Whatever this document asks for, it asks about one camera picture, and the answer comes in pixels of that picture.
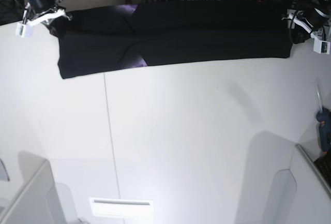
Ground black T-shirt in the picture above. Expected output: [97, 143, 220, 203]
[58, 0, 292, 79]

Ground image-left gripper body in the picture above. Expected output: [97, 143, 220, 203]
[22, 0, 72, 26]

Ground white partition panel right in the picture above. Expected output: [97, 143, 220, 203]
[264, 145, 330, 223]

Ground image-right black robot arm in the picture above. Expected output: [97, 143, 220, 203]
[287, 0, 330, 44]

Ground blue glue gun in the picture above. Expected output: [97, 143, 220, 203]
[315, 81, 330, 153]

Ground image-left white wrist camera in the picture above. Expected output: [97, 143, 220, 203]
[16, 22, 33, 38]

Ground white partition panel left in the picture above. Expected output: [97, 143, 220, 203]
[1, 160, 67, 223]

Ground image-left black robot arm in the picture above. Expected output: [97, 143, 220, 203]
[16, 0, 72, 38]

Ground white partition panel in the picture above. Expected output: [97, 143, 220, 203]
[1, 160, 67, 223]
[264, 145, 330, 223]

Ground image-right white wrist camera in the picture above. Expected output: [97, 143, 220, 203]
[313, 39, 330, 55]

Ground black keyboard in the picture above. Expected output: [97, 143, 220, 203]
[314, 153, 331, 185]

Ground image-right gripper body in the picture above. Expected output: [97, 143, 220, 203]
[282, 5, 330, 39]

